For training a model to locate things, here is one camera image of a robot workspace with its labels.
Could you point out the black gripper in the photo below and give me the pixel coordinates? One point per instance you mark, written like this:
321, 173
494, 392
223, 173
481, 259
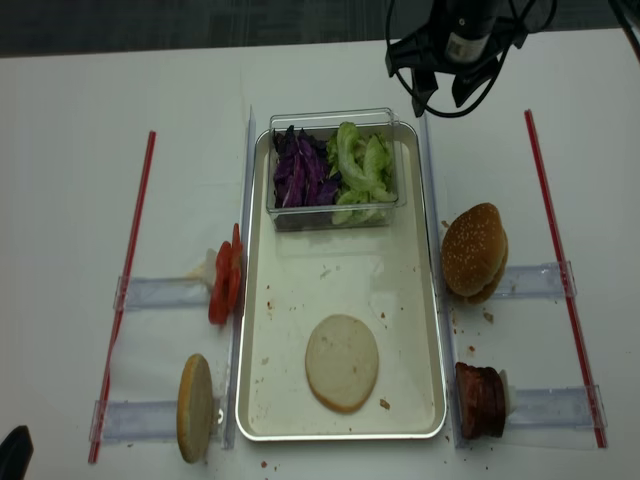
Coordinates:
459, 38

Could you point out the green lettuce pile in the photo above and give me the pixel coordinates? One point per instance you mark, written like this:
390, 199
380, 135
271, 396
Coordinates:
365, 166

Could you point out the white pusher behind patties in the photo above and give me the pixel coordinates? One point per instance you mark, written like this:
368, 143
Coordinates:
510, 394

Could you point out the red tomato slices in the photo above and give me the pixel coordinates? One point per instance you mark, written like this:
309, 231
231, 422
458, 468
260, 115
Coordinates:
225, 292

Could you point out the brown meat patties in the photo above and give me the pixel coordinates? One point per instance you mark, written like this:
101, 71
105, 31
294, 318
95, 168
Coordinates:
482, 401

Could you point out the right red strip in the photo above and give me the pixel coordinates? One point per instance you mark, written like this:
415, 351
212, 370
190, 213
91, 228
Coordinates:
596, 411

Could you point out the red strip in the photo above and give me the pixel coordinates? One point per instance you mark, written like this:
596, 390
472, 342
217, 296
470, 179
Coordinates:
99, 415
596, 411

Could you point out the clear plastic salad container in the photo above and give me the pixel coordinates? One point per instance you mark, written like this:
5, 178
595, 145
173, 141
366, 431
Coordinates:
323, 125

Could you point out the purple cabbage leaves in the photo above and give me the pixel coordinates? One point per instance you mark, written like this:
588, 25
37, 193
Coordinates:
304, 176

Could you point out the sesame burger buns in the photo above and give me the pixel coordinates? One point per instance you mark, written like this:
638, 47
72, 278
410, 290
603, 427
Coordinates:
474, 253

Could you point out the upper right clear holder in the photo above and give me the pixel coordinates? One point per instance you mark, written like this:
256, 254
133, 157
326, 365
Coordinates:
545, 281

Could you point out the clear holder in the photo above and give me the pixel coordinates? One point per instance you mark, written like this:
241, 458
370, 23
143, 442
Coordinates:
137, 293
125, 421
553, 408
545, 281

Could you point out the cream metal tray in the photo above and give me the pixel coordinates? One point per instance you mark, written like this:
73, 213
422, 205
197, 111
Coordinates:
379, 275

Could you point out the flat bun slice on tray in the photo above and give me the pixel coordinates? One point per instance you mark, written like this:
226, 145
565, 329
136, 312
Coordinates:
342, 363

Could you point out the white pusher behind tomatoes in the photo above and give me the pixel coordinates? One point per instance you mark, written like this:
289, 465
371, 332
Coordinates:
209, 271

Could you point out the lower right clear holder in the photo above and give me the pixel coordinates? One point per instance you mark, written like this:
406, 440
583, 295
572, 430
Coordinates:
553, 408

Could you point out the upper left clear holder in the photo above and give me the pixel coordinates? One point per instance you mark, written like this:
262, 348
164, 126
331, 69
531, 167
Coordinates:
137, 293

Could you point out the left red strip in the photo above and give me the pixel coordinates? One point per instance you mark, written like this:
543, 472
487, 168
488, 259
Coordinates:
99, 415

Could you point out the upright bun slice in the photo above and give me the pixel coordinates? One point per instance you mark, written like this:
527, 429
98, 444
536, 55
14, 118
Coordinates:
195, 408

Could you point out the lower left clear holder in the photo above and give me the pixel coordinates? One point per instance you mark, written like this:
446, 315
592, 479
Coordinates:
125, 421

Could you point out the black object at corner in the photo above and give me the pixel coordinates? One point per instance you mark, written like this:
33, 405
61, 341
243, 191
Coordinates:
16, 451

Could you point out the left clear vertical rail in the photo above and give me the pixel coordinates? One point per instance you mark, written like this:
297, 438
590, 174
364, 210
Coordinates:
228, 439

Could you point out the clear vertical rail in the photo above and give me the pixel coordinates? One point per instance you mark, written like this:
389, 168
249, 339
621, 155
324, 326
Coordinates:
228, 439
441, 296

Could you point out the right clear vertical rail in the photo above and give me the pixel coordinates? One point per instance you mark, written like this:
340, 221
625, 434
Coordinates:
441, 296

